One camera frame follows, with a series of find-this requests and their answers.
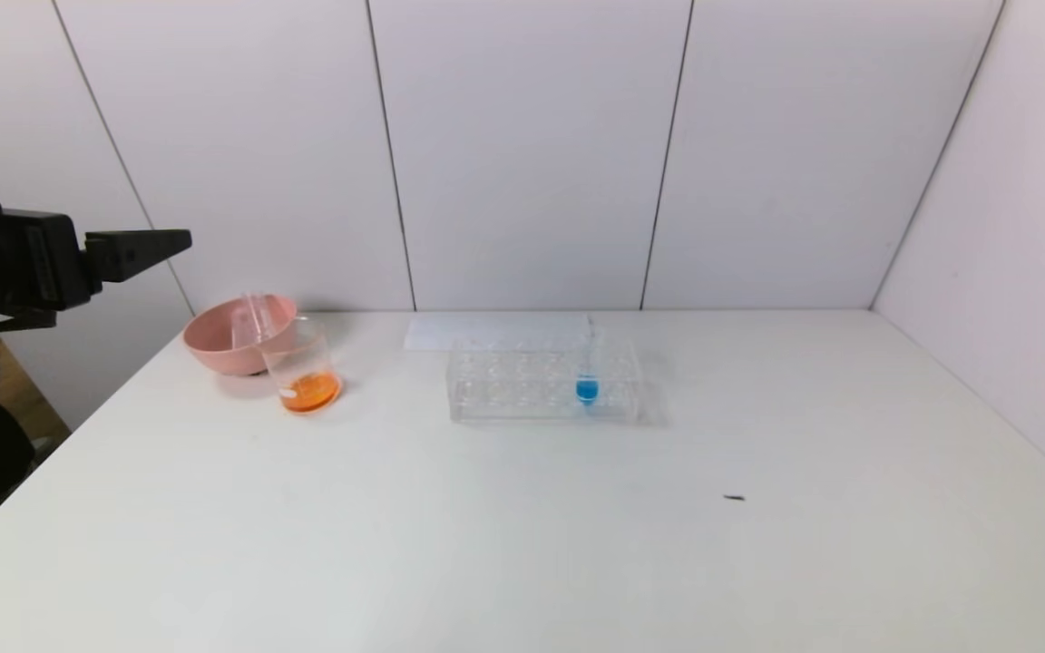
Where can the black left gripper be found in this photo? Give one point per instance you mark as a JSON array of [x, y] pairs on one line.
[[49, 257]]

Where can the test tube with red pigment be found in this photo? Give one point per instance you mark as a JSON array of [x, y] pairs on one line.
[[243, 331]]

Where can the test tube with yellow pigment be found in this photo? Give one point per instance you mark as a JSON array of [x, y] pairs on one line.
[[259, 317]]

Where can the clear glass beaker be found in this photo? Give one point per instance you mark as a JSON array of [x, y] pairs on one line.
[[309, 390]]

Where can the clear acrylic test tube rack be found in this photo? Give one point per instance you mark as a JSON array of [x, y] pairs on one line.
[[522, 381]]

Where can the test tube with blue pigment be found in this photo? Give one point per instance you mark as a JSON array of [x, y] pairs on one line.
[[587, 390]]

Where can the pink plastic bowl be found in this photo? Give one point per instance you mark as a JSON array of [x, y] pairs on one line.
[[209, 349]]

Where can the white paper sheet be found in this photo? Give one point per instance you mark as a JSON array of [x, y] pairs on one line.
[[432, 334]]

